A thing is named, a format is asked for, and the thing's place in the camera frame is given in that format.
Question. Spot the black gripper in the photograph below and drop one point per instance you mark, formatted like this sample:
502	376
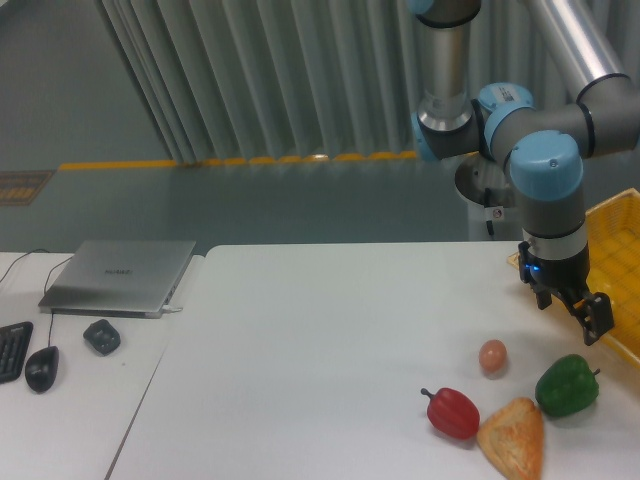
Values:
568	278

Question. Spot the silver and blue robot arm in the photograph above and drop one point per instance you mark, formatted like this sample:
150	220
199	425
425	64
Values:
540	152

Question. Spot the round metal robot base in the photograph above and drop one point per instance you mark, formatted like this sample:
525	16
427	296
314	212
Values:
481	181

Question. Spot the green bell pepper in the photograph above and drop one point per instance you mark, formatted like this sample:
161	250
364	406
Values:
567	387

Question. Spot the red bell pepper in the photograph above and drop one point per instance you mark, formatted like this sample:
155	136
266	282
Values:
452	413

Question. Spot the yellow plastic basket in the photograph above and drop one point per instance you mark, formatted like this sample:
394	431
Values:
613	241

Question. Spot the brown egg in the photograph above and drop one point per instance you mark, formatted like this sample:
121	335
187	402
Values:
492	356

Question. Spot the triangular pastry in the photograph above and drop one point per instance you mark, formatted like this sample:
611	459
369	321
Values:
512	439

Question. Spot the grey pleated curtain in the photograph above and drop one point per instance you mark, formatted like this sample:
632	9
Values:
254	79

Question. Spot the silver laptop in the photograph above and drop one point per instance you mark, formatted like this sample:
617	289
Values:
119	278

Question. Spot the small black case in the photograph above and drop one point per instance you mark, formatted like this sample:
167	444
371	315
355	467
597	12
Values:
102	337

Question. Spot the black computer mouse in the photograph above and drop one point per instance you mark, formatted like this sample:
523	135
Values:
41	369

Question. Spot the black keyboard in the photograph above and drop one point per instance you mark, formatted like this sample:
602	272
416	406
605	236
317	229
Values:
14	343

